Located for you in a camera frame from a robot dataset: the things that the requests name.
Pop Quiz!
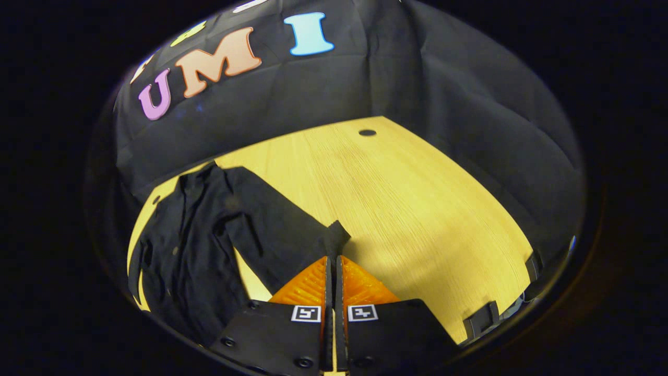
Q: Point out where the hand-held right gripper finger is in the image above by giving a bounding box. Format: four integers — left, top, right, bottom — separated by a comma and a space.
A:
336, 255, 460, 376
209, 255, 333, 376

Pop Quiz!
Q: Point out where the black table edge clamp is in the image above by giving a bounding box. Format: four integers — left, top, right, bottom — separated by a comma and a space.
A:
463, 301, 502, 340
524, 251, 543, 285

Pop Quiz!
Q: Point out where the black button shirt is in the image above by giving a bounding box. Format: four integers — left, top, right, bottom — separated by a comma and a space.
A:
128, 161, 351, 348

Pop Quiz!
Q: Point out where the black backdrop cloth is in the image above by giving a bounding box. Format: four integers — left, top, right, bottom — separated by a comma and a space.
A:
112, 0, 585, 262

